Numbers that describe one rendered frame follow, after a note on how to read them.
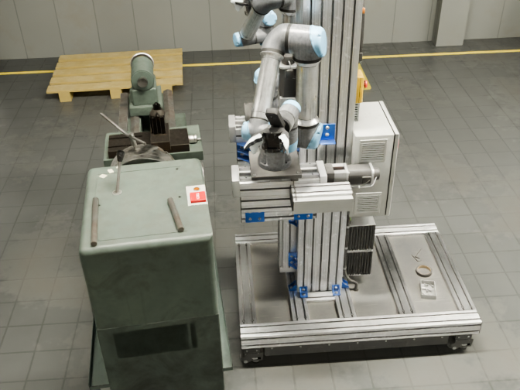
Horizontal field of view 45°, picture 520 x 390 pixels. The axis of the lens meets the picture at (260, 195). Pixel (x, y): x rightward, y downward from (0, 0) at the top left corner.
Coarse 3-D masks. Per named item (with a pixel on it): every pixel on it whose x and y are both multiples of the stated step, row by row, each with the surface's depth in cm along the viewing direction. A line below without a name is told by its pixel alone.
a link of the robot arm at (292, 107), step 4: (288, 100) 240; (292, 100) 240; (284, 104) 237; (288, 104) 236; (292, 104) 237; (296, 104) 238; (280, 108) 236; (284, 108) 234; (288, 108) 234; (292, 108) 235; (296, 108) 237; (300, 108) 241; (292, 112) 233; (296, 112) 236; (292, 116) 232; (296, 116) 236; (296, 120) 238; (296, 124) 239
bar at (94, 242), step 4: (96, 200) 243; (92, 204) 242; (96, 204) 241; (92, 208) 240; (96, 208) 239; (92, 212) 238; (96, 212) 237; (92, 216) 236; (96, 216) 235; (92, 220) 234; (96, 220) 234; (92, 224) 231; (96, 224) 231; (92, 228) 229; (96, 228) 229; (92, 232) 227; (96, 232) 228; (92, 236) 225; (96, 236) 226; (92, 240) 224; (96, 240) 224; (92, 244) 223; (96, 244) 224
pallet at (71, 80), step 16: (64, 64) 641; (80, 64) 641; (96, 64) 640; (112, 64) 641; (128, 64) 642; (160, 64) 637; (176, 64) 636; (64, 80) 609; (80, 80) 608; (96, 80) 609; (112, 80) 611; (128, 80) 606; (160, 80) 605; (176, 80) 604; (64, 96) 595; (112, 96) 600
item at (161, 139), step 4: (168, 124) 346; (168, 128) 342; (168, 132) 338; (152, 136) 335; (156, 136) 335; (160, 136) 335; (164, 136) 335; (168, 136) 335; (152, 140) 332; (156, 140) 332; (160, 140) 332; (164, 140) 332; (168, 140) 332; (152, 144) 330; (156, 144) 330; (160, 144) 331; (164, 144) 331; (168, 144) 332; (164, 148) 333; (168, 148) 333
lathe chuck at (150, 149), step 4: (140, 144) 286; (128, 148) 285; (132, 148) 284; (140, 148) 283; (144, 148) 283; (148, 148) 284; (152, 148) 285; (156, 148) 286; (128, 152) 281; (132, 152) 280; (136, 152) 280; (140, 152) 280; (144, 152) 280; (148, 152) 280; (152, 152) 281; (156, 152) 283; (160, 152) 284; (168, 152) 290; (116, 156) 286; (124, 156) 280; (128, 156) 279; (160, 156) 282; (164, 156) 284; (168, 156) 287; (172, 156) 292; (116, 160) 283; (168, 160) 284; (112, 164) 285; (116, 164) 280
